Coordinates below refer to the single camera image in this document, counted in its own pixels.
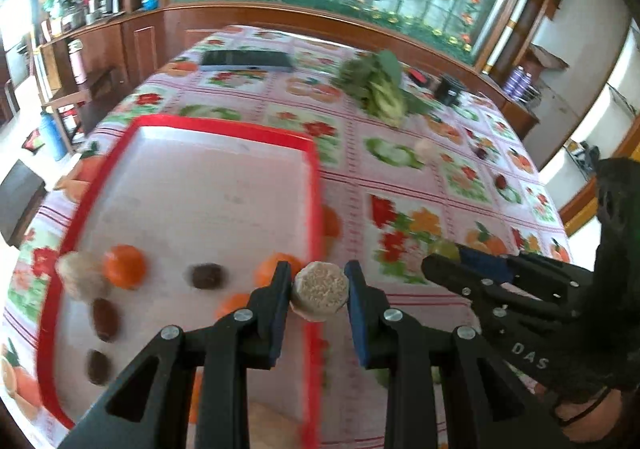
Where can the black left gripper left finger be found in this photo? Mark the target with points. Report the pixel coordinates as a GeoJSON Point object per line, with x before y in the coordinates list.
{"type": "Point", "coordinates": [148, 404]}

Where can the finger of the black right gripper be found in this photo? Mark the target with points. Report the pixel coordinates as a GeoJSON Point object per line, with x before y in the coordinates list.
{"type": "Point", "coordinates": [480, 284]}
{"type": "Point", "coordinates": [543, 277]}

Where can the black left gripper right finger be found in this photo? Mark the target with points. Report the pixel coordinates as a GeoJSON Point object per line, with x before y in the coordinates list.
{"type": "Point", "coordinates": [486, 405]}

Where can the small green fruit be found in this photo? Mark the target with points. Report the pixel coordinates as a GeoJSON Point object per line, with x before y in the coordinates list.
{"type": "Point", "coordinates": [445, 248]}

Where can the dark red jujube date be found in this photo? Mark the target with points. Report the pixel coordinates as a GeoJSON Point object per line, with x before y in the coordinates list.
{"type": "Point", "coordinates": [105, 319]}

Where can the small orange tangerine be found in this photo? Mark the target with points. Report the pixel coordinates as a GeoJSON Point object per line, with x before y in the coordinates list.
{"type": "Point", "coordinates": [230, 304]}

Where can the red jujube date far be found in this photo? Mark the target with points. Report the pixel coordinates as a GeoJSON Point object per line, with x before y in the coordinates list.
{"type": "Point", "coordinates": [500, 182]}

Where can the dark date on tray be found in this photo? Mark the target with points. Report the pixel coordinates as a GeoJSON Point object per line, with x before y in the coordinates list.
{"type": "Point", "coordinates": [208, 276]}

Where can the orange tangerine on tray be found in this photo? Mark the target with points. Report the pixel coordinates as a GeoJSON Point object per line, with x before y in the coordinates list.
{"type": "Point", "coordinates": [265, 271]}
{"type": "Point", "coordinates": [124, 266]}

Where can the floral plastic tablecloth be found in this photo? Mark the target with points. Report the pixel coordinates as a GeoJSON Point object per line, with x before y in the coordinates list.
{"type": "Point", "coordinates": [381, 205]}

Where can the red rimmed white tray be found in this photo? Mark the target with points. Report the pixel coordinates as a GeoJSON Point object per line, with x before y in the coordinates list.
{"type": "Point", "coordinates": [189, 191]}

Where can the black cylindrical device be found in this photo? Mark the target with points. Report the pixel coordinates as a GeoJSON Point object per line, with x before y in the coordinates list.
{"type": "Point", "coordinates": [449, 90]}

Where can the red black small box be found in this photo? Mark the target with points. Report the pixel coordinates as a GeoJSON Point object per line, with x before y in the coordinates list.
{"type": "Point", "coordinates": [418, 78]}

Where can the green leafy vegetable bunch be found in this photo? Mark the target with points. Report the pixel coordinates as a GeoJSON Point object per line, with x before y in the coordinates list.
{"type": "Point", "coordinates": [373, 80]}

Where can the dark wooden stool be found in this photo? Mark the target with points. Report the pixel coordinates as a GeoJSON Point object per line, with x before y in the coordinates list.
{"type": "Point", "coordinates": [22, 192]}

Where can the blue water jug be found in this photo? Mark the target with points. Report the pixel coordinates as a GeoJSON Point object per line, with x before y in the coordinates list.
{"type": "Point", "coordinates": [51, 136]}

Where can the pink thermos bottle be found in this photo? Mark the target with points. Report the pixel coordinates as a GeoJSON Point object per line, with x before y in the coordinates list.
{"type": "Point", "coordinates": [75, 48]}

